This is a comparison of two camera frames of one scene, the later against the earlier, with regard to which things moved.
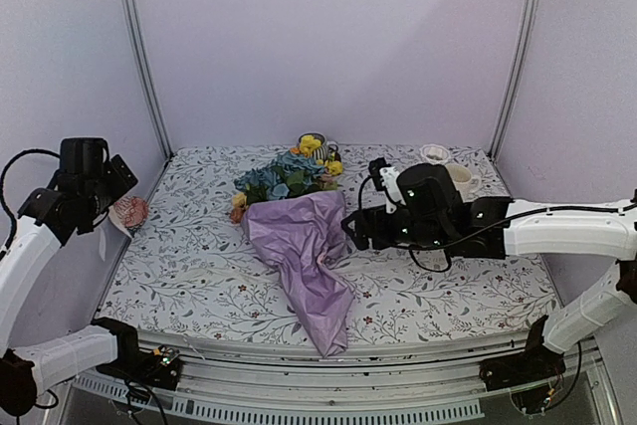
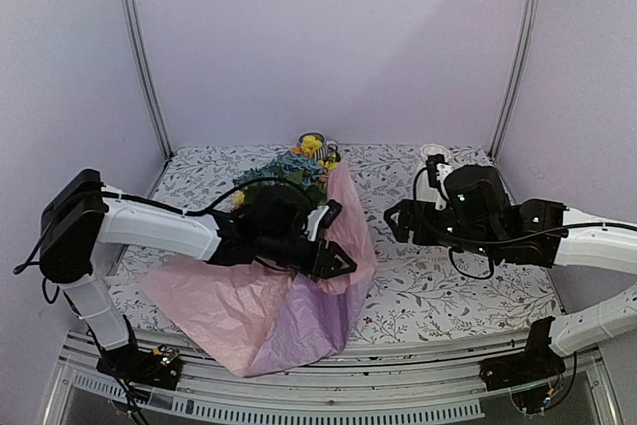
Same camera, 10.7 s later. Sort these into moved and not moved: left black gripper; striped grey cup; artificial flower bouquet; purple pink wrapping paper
Moved: left black gripper; purple pink wrapping paper
Not moved: striped grey cup; artificial flower bouquet
